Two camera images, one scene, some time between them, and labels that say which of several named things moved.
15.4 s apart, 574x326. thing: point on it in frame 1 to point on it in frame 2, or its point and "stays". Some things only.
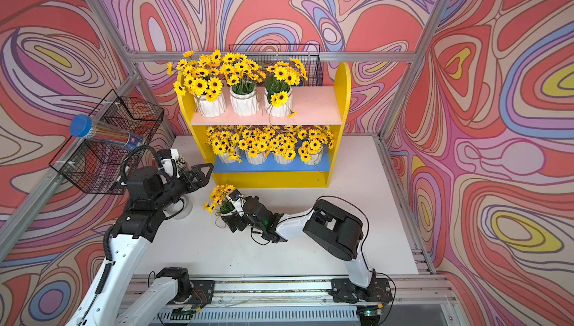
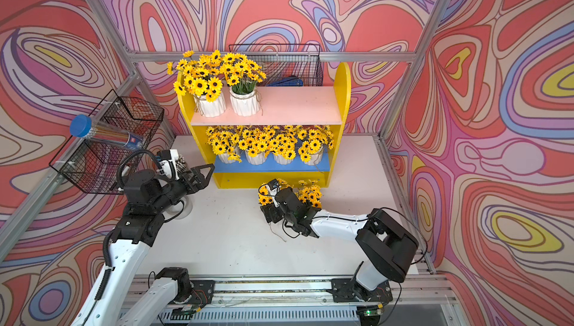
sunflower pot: [199, 79] stays
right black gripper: [235, 219] to [270, 212]
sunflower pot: [315, 142] stays
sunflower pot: [218, 201] to [309, 192]
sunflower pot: [224, 140] stays
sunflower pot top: [279, 78] to [265, 197]
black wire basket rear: [307, 56] stays
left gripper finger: [199, 176] stays
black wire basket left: [96, 165] stays
